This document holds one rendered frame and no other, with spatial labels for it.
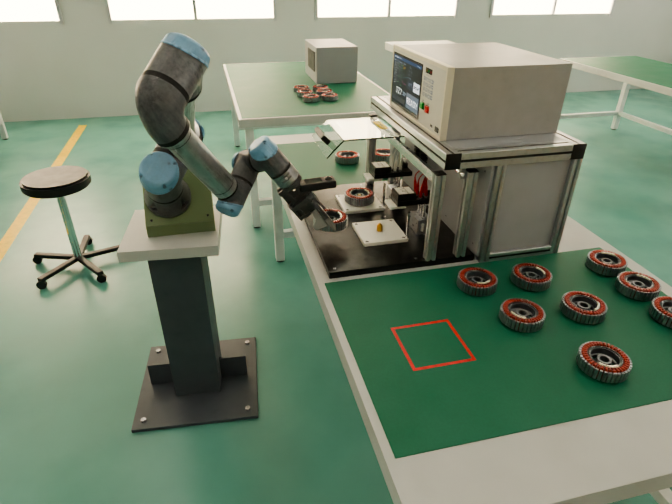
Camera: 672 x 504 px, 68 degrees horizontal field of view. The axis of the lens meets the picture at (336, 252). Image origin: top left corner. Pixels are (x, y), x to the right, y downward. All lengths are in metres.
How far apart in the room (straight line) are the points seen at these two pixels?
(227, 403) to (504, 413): 1.28
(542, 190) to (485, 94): 0.34
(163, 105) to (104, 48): 5.05
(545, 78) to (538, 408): 0.92
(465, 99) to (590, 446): 0.92
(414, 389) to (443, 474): 0.21
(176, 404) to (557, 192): 1.61
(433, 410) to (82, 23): 5.68
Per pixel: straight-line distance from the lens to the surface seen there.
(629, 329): 1.50
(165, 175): 1.58
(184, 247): 1.70
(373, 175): 1.84
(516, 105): 1.59
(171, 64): 1.26
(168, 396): 2.23
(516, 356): 1.29
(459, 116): 1.51
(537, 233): 1.70
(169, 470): 2.01
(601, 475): 1.12
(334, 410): 2.10
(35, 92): 6.51
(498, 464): 1.06
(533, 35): 7.44
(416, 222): 1.68
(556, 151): 1.58
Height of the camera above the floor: 1.57
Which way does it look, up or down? 30 degrees down
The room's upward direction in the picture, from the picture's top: 1 degrees clockwise
